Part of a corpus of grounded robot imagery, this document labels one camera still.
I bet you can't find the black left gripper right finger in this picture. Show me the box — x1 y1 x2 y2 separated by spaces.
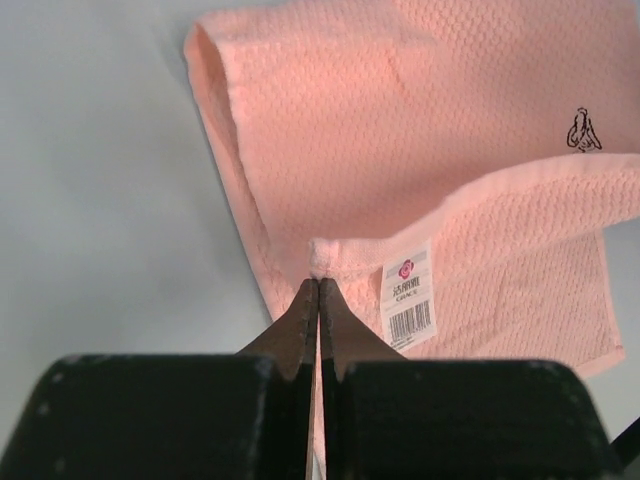
319 279 623 479

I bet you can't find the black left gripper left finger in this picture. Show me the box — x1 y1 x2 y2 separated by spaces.
1 279 319 479

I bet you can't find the light pink towel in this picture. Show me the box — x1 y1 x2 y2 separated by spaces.
184 1 639 375

